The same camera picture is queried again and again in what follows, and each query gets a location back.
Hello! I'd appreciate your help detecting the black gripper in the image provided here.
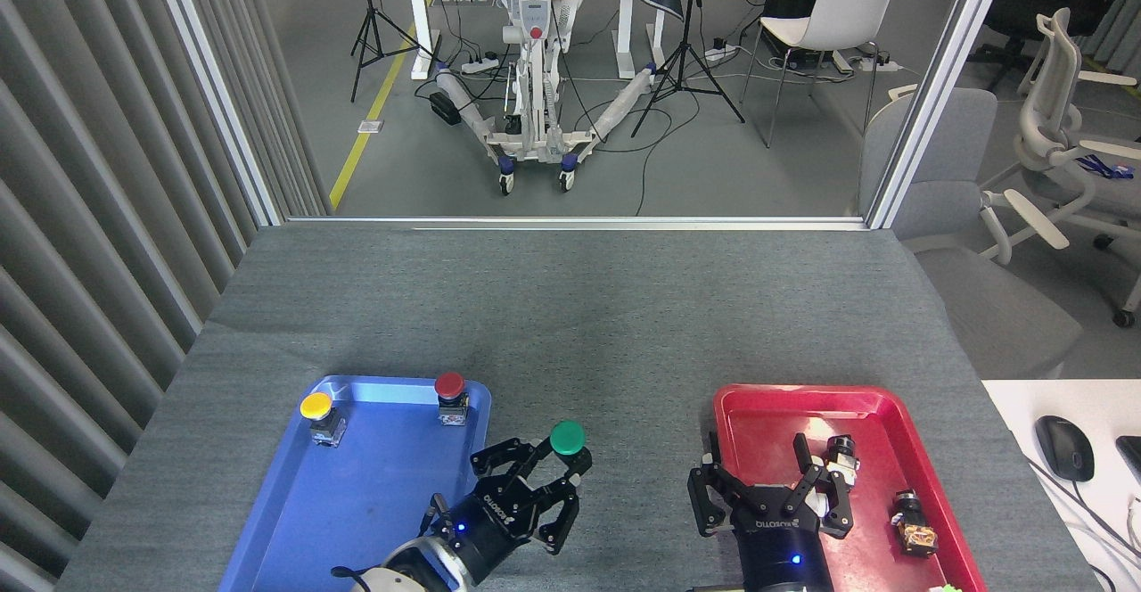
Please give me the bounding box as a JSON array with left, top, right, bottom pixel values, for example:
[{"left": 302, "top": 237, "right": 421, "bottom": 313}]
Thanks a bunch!
[
  {"left": 687, "top": 432, "right": 857, "bottom": 592},
  {"left": 432, "top": 437, "right": 595, "bottom": 580}
]

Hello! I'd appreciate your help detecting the green push button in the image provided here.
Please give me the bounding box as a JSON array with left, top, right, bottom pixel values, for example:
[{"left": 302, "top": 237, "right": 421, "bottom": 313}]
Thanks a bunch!
[{"left": 548, "top": 420, "right": 594, "bottom": 477}]

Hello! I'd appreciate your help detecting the red push button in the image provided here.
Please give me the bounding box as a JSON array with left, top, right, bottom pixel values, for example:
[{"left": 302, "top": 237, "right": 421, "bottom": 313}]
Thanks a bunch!
[{"left": 434, "top": 372, "right": 471, "bottom": 427}]

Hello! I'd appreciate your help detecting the yellow push button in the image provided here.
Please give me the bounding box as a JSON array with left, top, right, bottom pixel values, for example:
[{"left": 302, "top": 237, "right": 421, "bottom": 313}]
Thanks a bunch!
[{"left": 300, "top": 391, "right": 347, "bottom": 448}]

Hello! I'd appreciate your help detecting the red plastic tray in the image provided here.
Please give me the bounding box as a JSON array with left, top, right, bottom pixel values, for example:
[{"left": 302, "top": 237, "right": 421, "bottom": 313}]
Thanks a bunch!
[{"left": 713, "top": 384, "right": 988, "bottom": 592}]

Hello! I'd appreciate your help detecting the blue plastic tray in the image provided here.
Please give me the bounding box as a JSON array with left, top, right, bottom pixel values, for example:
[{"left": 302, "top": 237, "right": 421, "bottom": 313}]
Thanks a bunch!
[{"left": 218, "top": 375, "right": 493, "bottom": 592}]

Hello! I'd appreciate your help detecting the white desk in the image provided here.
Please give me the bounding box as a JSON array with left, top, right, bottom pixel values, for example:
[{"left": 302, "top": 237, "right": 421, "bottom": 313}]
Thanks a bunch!
[{"left": 982, "top": 380, "right": 1141, "bottom": 592}]

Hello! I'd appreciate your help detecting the grey upholstered office chair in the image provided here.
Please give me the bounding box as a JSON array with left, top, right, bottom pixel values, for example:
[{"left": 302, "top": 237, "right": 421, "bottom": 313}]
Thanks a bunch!
[{"left": 858, "top": 86, "right": 1084, "bottom": 380}]

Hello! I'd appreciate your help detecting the black computer mouse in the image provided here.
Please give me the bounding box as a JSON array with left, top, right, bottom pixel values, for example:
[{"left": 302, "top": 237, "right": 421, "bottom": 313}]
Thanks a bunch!
[{"left": 1035, "top": 415, "right": 1096, "bottom": 483}]

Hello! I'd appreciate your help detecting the black tripod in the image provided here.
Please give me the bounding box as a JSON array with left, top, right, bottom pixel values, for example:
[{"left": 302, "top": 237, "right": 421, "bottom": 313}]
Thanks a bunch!
[
  {"left": 631, "top": 0, "right": 746, "bottom": 139},
  {"left": 350, "top": 0, "right": 438, "bottom": 103}
]

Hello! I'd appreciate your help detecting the white table leg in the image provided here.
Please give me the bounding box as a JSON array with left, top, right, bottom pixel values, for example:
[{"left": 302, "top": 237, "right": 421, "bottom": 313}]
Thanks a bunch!
[
  {"left": 409, "top": 0, "right": 443, "bottom": 81},
  {"left": 615, "top": 0, "right": 666, "bottom": 79}
]

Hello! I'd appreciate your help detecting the white stand on wheels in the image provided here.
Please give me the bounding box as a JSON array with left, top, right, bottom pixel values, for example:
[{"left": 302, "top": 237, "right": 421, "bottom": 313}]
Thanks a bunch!
[{"left": 434, "top": 0, "right": 661, "bottom": 196}]

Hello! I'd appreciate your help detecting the white mesh office chair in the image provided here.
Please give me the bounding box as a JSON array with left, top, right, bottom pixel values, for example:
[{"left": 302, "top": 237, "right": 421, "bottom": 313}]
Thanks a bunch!
[{"left": 979, "top": 8, "right": 1141, "bottom": 328}]

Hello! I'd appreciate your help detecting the white plastic chair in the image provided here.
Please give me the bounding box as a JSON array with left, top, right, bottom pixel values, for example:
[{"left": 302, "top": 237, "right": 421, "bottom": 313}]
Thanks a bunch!
[{"left": 742, "top": 0, "right": 902, "bottom": 149}]

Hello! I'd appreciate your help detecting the black knob switch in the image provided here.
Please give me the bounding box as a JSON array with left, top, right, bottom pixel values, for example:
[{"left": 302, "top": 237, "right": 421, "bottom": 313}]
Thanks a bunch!
[{"left": 822, "top": 435, "right": 862, "bottom": 495}]

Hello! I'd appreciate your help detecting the black switch with orange base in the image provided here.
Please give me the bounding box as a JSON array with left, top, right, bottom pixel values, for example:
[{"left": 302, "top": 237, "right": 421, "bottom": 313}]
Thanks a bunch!
[{"left": 891, "top": 489, "right": 940, "bottom": 558}]

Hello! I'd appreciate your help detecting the silver frame rail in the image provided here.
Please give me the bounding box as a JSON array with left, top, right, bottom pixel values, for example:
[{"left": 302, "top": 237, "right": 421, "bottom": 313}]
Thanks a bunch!
[{"left": 285, "top": 216, "right": 870, "bottom": 233}]

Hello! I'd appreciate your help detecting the silver frame post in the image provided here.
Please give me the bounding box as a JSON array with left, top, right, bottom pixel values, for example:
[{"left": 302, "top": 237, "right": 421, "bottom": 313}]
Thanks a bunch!
[
  {"left": 866, "top": 0, "right": 1015, "bottom": 229},
  {"left": 147, "top": 0, "right": 284, "bottom": 227}
]

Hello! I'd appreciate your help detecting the blue lanyard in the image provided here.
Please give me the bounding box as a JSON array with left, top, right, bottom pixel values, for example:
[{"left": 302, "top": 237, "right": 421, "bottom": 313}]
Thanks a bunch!
[{"left": 1076, "top": 154, "right": 1141, "bottom": 182}]

